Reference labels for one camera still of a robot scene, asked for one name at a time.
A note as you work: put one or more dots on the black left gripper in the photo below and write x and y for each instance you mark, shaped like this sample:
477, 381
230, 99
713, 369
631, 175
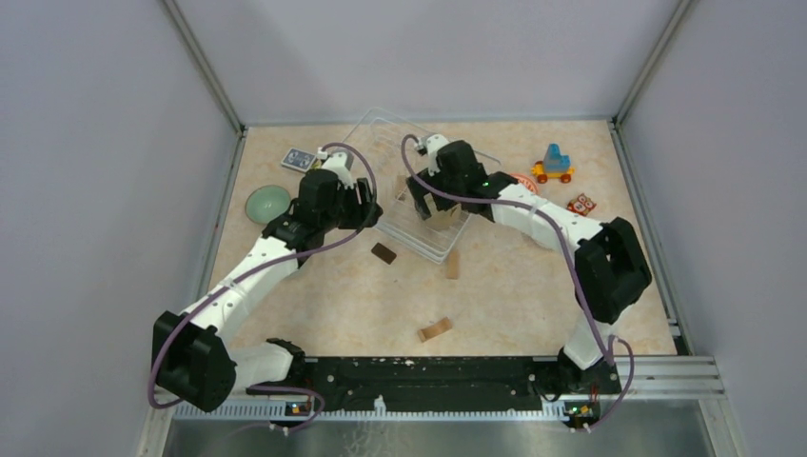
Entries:
361, 210

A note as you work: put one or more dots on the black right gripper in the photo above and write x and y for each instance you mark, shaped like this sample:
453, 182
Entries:
418, 191

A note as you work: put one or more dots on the white orange pattern bowl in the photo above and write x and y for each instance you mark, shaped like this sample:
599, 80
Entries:
526, 181

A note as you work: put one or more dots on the light green celadon bowl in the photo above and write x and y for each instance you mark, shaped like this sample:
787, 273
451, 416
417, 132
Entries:
266, 203

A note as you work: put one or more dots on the beige flower pattern bowl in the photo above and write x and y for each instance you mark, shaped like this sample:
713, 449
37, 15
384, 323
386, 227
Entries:
440, 219

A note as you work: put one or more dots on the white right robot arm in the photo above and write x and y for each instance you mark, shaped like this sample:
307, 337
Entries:
608, 267

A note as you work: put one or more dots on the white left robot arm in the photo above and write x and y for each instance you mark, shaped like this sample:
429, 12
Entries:
189, 354

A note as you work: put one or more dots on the small wooden block under rack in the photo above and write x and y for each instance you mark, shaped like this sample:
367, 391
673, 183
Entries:
400, 188

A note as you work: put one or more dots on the dark brown block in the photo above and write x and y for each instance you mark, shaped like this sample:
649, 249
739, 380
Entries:
384, 253

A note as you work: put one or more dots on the blue playing card box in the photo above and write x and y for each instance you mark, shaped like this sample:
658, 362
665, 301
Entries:
298, 160

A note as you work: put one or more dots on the light wooden block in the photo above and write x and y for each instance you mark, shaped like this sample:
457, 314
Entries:
452, 265

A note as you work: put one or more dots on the colourful toy block car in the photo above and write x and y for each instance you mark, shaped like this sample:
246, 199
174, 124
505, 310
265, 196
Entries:
553, 166

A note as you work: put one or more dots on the arched wooden block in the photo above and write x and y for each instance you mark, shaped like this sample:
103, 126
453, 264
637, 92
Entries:
430, 332

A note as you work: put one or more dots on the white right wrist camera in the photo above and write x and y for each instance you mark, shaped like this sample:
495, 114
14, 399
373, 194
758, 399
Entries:
428, 147

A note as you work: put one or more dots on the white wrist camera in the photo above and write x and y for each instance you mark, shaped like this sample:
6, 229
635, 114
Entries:
338, 161
428, 147

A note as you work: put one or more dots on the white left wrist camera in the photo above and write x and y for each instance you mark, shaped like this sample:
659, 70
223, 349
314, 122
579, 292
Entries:
338, 161

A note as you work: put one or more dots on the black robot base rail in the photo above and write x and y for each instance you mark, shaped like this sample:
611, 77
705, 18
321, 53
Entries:
450, 384

